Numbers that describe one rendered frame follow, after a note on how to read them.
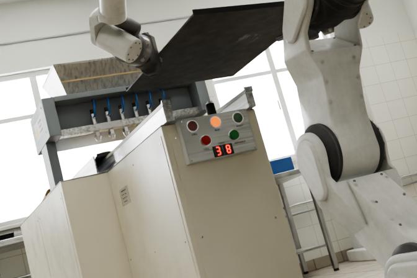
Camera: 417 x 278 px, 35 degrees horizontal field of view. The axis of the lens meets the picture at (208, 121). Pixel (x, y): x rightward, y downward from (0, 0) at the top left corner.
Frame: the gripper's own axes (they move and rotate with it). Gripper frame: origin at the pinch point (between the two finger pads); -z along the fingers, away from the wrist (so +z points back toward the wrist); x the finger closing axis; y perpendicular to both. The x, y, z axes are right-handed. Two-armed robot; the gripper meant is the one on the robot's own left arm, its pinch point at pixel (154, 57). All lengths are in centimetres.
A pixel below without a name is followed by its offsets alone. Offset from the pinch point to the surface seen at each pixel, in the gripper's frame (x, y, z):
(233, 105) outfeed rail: -11.9, -6.3, -41.7
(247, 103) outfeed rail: -14.6, -13.4, -34.6
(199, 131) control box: -20.6, 0.2, -21.0
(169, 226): -46, 20, -26
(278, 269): -67, -9, -34
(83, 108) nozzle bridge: 13, 65, -70
